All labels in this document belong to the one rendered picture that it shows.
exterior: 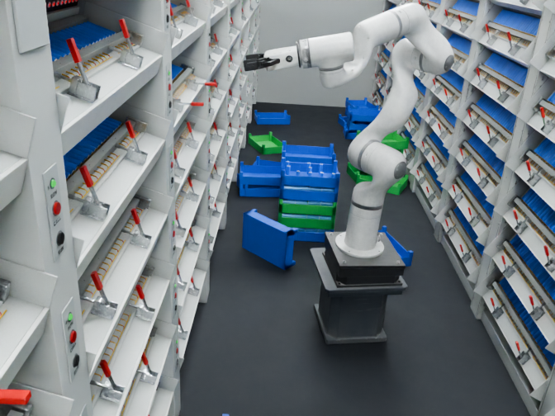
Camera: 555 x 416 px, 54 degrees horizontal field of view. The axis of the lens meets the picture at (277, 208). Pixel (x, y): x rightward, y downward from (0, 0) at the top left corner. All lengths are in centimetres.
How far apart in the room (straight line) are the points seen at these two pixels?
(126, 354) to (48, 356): 49
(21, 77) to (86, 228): 34
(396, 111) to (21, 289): 148
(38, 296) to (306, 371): 148
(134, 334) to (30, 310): 61
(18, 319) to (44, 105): 26
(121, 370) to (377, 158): 113
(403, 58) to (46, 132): 150
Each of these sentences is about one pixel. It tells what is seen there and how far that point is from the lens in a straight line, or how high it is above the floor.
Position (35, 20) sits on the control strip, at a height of 131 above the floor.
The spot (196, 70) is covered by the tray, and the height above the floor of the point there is 100.
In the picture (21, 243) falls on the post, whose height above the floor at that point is 106.
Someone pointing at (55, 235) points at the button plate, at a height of 105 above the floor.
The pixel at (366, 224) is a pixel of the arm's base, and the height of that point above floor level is 50.
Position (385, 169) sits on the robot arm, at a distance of 191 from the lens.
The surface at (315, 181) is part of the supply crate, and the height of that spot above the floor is 35.
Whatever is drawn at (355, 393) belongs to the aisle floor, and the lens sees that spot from 206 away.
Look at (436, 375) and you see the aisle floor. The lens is 221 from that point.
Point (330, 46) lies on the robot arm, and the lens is 165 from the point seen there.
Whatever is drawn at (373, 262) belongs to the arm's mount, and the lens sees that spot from 207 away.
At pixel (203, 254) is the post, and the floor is 24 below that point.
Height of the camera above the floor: 139
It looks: 25 degrees down
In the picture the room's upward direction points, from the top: 3 degrees clockwise
